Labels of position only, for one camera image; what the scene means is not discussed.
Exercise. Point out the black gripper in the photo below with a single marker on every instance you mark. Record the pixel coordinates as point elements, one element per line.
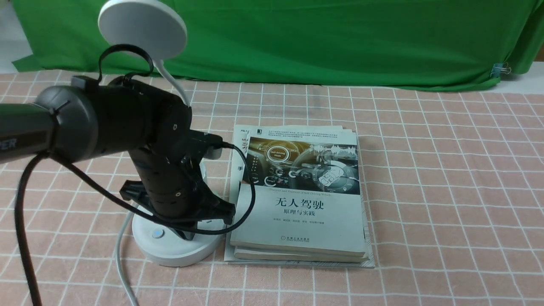
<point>175,193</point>

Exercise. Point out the white desk lamp with base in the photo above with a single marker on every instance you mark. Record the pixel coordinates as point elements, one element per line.
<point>157,29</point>

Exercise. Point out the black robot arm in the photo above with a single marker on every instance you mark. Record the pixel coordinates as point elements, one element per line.
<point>85,120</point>

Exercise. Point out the bottom book in stack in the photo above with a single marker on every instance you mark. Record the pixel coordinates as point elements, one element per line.
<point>297,264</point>

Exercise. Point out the top self-driving textbook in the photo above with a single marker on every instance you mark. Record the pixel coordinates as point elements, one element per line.
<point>297,212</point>

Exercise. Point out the pink checkered tablecloth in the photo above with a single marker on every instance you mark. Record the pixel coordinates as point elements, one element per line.
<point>452,184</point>

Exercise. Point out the green backdrop cloth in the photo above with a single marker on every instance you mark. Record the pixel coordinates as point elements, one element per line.
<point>424,45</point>

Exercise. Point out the blue binder clip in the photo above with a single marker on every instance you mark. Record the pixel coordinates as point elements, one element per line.
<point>501,68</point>

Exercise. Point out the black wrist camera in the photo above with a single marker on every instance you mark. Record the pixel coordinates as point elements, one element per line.
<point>203,145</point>

